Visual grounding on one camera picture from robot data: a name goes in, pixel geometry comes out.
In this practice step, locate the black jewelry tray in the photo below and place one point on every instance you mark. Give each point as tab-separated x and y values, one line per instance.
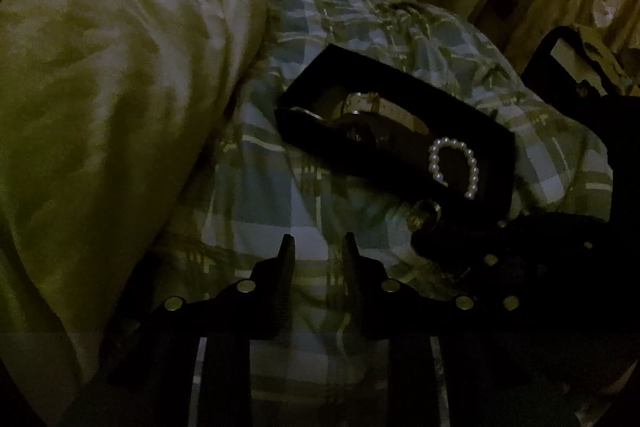
466	164

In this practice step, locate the white strap wristwatch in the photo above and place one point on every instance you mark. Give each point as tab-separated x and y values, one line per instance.
366	117

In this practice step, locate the plaid blue-green bedsheet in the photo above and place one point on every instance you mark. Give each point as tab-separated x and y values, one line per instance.
250	187

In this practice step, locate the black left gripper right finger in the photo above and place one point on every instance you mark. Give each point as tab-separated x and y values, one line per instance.
393	323

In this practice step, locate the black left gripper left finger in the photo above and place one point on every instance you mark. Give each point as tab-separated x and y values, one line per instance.
207	380

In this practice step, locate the white crumpled duvet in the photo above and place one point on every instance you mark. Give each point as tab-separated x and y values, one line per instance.
105	105

